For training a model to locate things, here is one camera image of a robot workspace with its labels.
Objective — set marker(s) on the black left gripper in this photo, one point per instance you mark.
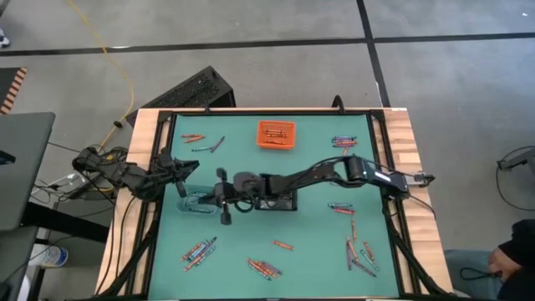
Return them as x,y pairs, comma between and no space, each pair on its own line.
167,173

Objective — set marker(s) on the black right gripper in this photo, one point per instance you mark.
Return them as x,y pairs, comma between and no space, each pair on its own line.
242,190

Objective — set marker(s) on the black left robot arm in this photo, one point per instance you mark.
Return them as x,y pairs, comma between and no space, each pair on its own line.
125,175

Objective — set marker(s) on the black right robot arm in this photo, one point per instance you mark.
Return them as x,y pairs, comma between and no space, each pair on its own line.
317,173

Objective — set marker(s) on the black plastic basket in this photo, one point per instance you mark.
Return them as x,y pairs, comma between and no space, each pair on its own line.
276,208

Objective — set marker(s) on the orange plastic basket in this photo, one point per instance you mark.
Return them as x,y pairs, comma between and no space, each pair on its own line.
261,146

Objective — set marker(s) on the black perforated metal case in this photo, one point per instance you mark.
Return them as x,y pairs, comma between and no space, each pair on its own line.
188,94

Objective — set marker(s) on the yellow connector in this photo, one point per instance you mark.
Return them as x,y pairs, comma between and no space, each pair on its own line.
109,157

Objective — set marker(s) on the black floor plug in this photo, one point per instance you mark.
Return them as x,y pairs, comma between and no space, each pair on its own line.
118,124

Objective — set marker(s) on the white power strip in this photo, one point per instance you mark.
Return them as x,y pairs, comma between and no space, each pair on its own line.
69,182

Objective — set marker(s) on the black desk base bar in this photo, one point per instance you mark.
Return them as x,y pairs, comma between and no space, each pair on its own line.
62,221

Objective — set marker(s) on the white blue bottle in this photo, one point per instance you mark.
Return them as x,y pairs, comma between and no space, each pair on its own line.
52,256

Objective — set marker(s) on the grey desk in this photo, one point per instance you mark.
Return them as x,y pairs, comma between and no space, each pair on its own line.
21,167

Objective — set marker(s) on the orange black striped mat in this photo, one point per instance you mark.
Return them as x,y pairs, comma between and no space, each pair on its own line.
14,88

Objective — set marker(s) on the grey panel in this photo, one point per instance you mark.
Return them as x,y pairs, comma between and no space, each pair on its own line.
14,259

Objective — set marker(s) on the person's shoe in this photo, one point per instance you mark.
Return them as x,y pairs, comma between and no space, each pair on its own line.
3,41

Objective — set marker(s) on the person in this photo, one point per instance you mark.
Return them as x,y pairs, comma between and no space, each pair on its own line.
464,271

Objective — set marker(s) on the person's hand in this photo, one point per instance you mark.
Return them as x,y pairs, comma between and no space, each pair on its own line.
503,263

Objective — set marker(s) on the black aluminium table frame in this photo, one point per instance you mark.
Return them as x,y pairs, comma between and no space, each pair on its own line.
271,112

